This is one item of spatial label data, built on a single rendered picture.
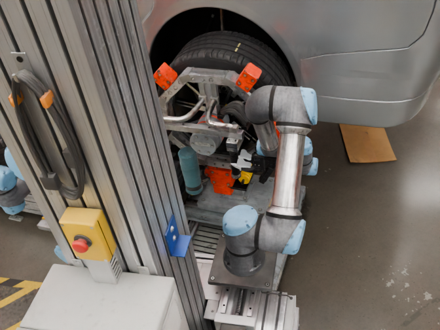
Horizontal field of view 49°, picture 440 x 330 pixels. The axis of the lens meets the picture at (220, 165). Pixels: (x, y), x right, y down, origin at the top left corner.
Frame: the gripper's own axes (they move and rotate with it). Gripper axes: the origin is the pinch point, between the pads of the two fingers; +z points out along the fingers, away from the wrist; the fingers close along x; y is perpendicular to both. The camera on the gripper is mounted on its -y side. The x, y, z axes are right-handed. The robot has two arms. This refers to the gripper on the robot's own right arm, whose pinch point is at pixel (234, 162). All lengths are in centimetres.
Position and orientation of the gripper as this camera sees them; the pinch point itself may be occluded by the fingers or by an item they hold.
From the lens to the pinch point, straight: 209.7
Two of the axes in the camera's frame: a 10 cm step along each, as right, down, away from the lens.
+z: -9.6, -1.0, 2.7
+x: -2.7, 6.6, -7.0
